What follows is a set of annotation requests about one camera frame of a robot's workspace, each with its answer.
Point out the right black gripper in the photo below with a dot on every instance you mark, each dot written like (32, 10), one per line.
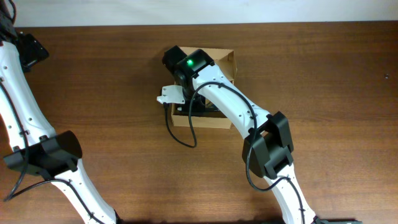
(199, 106)

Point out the brown cardboard box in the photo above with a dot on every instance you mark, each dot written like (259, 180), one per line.
(224, 65)

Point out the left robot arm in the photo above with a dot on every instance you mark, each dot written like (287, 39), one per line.
(39, 154)

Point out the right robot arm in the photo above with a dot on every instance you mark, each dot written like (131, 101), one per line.
(268, 145)

